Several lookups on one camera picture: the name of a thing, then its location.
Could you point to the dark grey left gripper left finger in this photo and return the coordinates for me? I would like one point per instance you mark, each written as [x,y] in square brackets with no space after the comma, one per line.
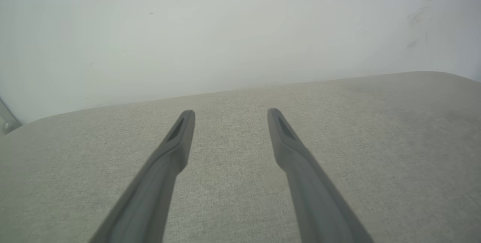
[158,183]

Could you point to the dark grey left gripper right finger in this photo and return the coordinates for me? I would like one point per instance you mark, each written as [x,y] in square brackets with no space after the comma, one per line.
[312,190]

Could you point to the thin grey metal pole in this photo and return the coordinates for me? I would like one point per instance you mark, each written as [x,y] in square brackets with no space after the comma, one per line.
[8,122]

